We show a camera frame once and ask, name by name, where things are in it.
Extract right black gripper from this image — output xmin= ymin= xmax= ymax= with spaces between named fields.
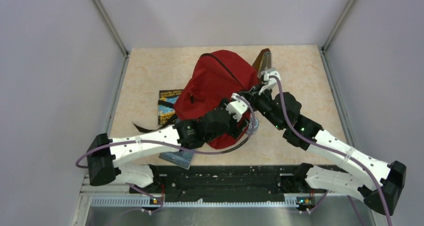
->
xmin=237 ymin=82 xmax=285 ymax=131

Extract red student backpack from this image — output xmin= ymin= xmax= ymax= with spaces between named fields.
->
xmin=161 ymin=50 xmax=258 ymax=149

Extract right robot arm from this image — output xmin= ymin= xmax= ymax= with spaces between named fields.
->
xmin=238 ymin=85 xmax=407 ymax=215

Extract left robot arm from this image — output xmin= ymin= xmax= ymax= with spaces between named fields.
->
xmin=84 ymin=94 xmax=254 ymax=193

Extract round blue patterned tin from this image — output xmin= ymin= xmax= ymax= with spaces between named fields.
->
xmin=247 ymin=116 xmax=260 ymax=135

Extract brown wooden metronome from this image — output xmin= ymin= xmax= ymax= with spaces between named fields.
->
xmin=252 ymin=48 xmax=272 ymax=78

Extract Nineteen Eighty-Four dark book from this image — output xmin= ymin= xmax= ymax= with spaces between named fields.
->
xmin=159 ymin=151 xmax=195 ymax=170

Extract colourful treehouse storey book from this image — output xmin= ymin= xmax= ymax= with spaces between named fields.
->
xmin=157 ymin=89 xmax=183 ymax=125

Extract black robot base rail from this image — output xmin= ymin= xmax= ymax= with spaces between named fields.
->
xmin=129 ymin=164 xmax=364 ymax=203

